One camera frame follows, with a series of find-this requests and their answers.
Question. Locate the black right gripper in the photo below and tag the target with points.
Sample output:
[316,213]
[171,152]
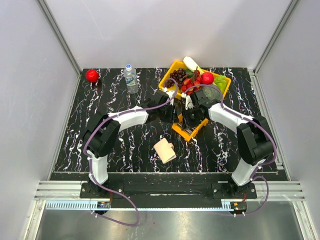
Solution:
[187,123]

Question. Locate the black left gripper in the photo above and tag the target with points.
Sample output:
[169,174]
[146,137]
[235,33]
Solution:
[173,116]

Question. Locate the small yellow card bin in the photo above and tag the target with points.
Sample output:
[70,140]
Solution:
[177,127]

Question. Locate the credit card stack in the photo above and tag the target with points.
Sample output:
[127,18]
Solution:
[190,131]

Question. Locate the beige leather card holder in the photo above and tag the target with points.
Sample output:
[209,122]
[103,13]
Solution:
[165,150]

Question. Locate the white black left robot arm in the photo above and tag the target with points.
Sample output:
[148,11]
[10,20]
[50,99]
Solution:
[101,135]

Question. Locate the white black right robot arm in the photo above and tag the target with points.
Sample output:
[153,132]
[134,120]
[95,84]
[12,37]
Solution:
[254,138]

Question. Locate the green netted melon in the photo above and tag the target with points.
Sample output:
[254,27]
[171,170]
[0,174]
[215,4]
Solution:
[212,93]

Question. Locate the red cherry bunch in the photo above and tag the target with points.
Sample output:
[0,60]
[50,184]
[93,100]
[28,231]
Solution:
[189,80]

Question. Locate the red apple in tray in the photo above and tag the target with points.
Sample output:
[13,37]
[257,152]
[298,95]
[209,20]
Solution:
[207,78]

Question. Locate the green leafy vegetable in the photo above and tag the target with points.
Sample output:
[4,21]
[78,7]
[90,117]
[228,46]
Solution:
[221,82]

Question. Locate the purple grape bunch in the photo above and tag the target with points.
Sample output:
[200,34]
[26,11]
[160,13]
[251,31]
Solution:
[179,75]

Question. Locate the white radish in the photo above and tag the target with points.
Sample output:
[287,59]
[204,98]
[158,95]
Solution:
[190,63]

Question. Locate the large yellow fruit tray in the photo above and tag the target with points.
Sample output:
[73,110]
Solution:
[179,64]

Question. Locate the clear plastic water bottle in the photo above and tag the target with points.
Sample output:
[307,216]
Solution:
[130,76]

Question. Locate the red apple on table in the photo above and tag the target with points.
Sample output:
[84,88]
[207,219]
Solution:
[92,76]

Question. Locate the aluminium frame rail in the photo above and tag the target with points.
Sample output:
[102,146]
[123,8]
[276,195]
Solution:
[45,9]

